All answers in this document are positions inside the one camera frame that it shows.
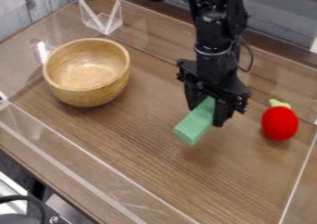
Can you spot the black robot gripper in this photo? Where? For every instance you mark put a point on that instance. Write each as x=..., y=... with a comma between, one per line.
x=211, y=75

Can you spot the black metal bracket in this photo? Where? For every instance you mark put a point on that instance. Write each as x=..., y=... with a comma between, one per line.
x=53, y=216

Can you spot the green rectangular block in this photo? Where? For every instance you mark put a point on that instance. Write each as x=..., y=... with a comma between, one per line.
x=196, y=124

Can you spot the clear acrylic corner bracket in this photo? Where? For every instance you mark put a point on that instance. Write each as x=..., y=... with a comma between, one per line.
x=105, y=23

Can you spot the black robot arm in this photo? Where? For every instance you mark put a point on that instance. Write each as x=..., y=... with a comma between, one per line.
x=220, y=21

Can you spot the clear acrylic tray wall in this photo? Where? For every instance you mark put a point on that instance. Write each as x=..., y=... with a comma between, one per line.
x=113, y=158

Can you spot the wooden bowl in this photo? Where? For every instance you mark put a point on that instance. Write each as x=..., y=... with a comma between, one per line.
x=88, y=72

